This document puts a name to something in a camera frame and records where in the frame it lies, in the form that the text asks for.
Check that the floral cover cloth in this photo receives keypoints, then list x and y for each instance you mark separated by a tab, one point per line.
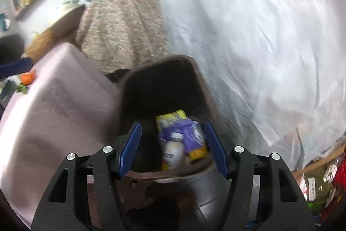
121	30

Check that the woven straw basket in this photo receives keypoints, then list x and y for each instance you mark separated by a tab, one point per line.
40	45

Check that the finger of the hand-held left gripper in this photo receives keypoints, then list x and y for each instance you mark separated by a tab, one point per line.
10	48
16	68

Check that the white cover sheet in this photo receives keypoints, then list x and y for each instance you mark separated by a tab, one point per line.
256	44

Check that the red plastic bag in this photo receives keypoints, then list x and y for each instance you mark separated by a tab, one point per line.
339	179

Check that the white bottle with orange label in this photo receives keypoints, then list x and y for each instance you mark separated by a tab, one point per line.
173	151

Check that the yellow snack wrapper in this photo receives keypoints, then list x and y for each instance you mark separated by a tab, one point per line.
170	118

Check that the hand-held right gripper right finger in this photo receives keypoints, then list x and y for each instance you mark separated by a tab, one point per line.
217	151

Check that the brown trash bin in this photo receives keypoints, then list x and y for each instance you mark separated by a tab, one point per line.
162	84

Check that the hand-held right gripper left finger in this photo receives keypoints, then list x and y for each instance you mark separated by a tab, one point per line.
129	151

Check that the orange foam fruit net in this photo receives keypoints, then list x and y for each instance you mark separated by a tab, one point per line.
27	78

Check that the purple plastic bag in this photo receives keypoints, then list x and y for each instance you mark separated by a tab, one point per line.
186	132

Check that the green flat packet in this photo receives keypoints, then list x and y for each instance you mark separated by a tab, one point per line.
320	183

